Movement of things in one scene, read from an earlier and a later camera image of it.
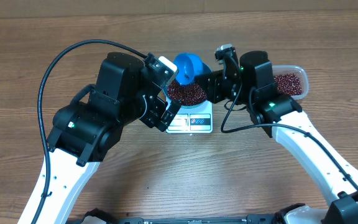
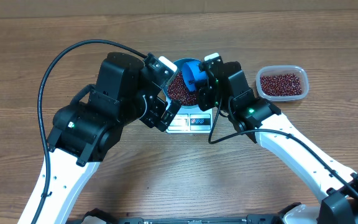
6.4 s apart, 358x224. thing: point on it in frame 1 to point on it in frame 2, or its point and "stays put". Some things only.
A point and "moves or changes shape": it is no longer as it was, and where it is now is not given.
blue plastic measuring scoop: [189, 65] moves or changes shape
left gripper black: [151, 119] stays put
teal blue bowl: [202, 69] moves or changes shape
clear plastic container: [291, 80] stays put
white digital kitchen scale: [197, 120] stays put
